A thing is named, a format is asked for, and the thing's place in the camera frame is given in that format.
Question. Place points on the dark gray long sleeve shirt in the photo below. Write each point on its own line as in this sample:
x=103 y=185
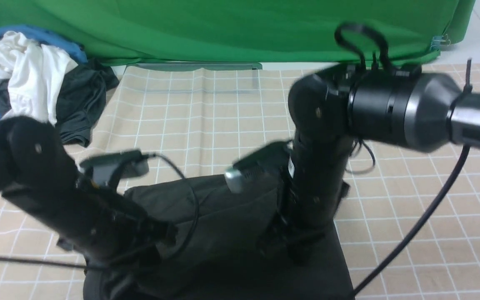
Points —
x=222 y=262

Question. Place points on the dark gray crumpled garment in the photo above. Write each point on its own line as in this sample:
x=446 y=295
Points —
x=70 y=96

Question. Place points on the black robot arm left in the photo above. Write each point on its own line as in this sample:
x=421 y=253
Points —
x=40 y=178

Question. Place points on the white crumpled shirt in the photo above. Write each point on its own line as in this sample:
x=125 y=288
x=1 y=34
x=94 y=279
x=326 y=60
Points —
x=19 y=75

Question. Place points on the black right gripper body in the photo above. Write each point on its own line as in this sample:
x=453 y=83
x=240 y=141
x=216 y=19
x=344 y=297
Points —
x=302 y=245

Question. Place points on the metal binder clip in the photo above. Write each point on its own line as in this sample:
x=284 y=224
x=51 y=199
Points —
x=438 y=42

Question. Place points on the green backdrop cloth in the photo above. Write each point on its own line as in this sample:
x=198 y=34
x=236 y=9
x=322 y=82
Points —
x=120 y=32

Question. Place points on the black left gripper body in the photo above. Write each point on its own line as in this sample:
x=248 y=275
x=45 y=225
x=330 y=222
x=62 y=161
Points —
x=121 y=250

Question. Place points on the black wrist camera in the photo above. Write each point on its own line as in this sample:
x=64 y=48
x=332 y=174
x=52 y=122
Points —
x=108 y=170
x=256 y=168

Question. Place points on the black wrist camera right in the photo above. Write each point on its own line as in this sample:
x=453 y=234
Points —
x=256 y=168

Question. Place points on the beige grid tablecloth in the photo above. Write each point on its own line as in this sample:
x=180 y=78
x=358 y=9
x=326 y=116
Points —
x=202 y=120

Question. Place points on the blue crumpled garment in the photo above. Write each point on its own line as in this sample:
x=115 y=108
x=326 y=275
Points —
x=52 y=39

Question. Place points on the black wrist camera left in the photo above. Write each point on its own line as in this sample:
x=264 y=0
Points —
x=108 y=170

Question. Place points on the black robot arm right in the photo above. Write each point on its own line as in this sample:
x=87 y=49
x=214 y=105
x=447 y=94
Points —
x=331 y=109

